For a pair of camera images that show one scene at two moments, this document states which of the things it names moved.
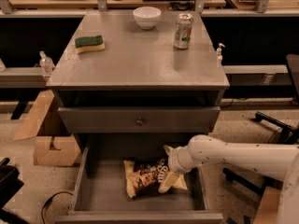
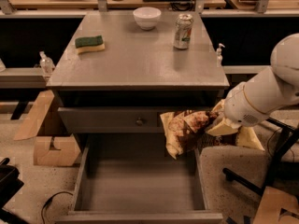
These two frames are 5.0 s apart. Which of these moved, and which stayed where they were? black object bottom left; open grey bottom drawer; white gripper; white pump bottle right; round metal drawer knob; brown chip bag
Moved: brown chip bag; white gripper
Stayed: round metal drawer knob; open grey bottom drawer; white pump bottle right; black object bottom left
